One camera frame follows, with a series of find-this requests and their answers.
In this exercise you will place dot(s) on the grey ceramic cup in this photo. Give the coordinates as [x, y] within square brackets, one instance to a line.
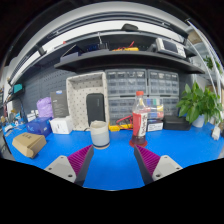
[99, 135]

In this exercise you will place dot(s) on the flat round red coaster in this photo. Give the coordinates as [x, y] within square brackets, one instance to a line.
[133, 144]

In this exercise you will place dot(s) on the blue carton box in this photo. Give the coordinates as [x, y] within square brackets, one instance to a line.
[39, 126]

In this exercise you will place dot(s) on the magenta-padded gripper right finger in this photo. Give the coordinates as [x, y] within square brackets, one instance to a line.
[165, 166]

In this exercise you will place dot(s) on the red-capped clear drink bottle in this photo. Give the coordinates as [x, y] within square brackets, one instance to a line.
[140, 123]

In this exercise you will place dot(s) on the yellow multimeter with red leads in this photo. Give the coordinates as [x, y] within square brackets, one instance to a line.
[121, 126]

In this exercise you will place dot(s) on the plain black box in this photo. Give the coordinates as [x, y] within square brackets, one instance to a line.
[176, 123]

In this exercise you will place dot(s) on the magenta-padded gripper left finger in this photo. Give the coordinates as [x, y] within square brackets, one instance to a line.
[62, 166]

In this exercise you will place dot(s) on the green potted plant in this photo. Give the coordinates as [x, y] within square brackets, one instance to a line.
[196, 105]

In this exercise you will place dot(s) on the brown cardboard box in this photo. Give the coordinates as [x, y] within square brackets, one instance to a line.
[28, 145]

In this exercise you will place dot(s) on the teal screen monitor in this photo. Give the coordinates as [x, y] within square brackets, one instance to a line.
[18, 88]

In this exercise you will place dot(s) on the clear organizer with colourful parts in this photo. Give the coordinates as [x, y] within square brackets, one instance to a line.
[156, 108]

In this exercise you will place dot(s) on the purple plastic bag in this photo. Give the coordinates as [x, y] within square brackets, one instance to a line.
[45, 107]

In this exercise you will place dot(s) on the black box with white label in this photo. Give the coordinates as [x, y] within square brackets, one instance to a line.
[155, 126]

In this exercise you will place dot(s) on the black zip case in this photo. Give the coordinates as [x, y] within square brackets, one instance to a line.
[95, 109]

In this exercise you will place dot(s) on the white dotted storage tray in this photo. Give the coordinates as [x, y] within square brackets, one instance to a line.
[77, 100]

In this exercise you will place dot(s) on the white carton box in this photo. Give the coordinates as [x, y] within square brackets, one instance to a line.
[61, 125]

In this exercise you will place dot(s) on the dark workbench shelf unit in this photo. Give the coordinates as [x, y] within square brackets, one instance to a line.
[126, 60]

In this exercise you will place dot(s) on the small white carton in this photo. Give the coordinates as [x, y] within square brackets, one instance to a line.
[31, 117]

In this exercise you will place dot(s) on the dark grey flat box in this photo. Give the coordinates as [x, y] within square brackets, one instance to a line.
[59, 104]

